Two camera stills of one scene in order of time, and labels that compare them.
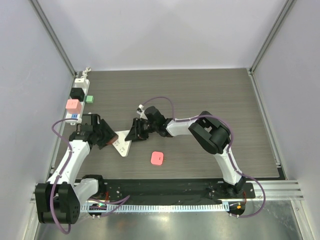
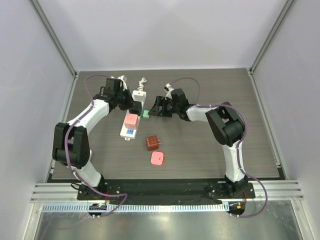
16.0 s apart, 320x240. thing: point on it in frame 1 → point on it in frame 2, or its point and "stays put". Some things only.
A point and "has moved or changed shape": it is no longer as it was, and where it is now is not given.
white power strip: x=79 y=83 → x=137 y=96
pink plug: x=157 y=158 stays put
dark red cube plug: x=113 y=140 → x=152 y=142
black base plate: x=177 y=190 stays put
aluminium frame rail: x=275 y=190 stays put
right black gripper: x=141 y=128 → x=165 y=106
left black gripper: x=109 y=133 → x=130 y=101
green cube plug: x=89 y=99 has moved or changed shape
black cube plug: x=77 y=93 → x=136 y=109
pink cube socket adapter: x=73 y=106 → x=131 y=121
